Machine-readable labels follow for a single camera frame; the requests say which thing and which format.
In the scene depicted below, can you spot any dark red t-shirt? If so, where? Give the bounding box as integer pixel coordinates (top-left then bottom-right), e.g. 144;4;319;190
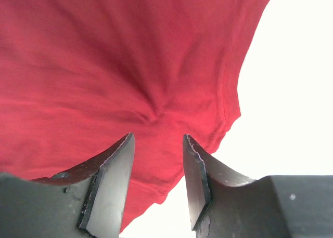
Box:
1;0;270;227

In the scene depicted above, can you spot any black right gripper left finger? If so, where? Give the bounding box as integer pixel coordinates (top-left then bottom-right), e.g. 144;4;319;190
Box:
1;134;135;237

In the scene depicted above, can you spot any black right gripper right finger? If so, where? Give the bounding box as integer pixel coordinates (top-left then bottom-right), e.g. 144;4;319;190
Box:
183;135;332;237

